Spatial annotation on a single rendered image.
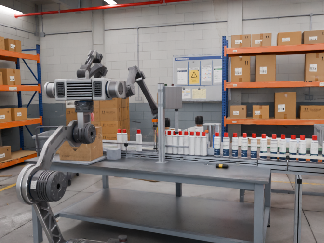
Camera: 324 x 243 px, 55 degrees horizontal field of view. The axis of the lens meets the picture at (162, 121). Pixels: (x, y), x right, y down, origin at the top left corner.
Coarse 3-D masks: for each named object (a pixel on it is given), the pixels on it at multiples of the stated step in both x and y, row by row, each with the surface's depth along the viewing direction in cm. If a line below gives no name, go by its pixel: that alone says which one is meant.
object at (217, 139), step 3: (216, 132) 263; (216, 135) 261; (216, 138) 261; (219, 138) 261; (216, 141) 261; (219, 141) 262; (216, 144) 261; (219, 144) 262; (216, 147) 261; (219, 147) 262; (216, 150) 262; (219, 150) 262; (216, 153) 262; (219, 153) 262; (216, 156) 262; (219, 156) 263
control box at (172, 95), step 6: (168, 90) 258; (174, 90) 262; (180, 90) 265; (168, 96) 259; (174, 96) 262; (180, 96) 266; (168, 102) 259; (174, 102) 262; (180, 102) 266; (168, 108) 260; (174, 108) 263
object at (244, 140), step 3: (243, 135) 253; (246, 135) 254; (243, 138) 253; (246, 138) 253; (243, 141) 253; (246, 141) 253; (243, 144) 253; (246, 144) 253; (243, 147) 253; (246, 147) 253; (243, 150) 253; (246, 150) 253; (243, 153) 254; (246, 153) 254; (243, 156) 254; (246, 156) 254
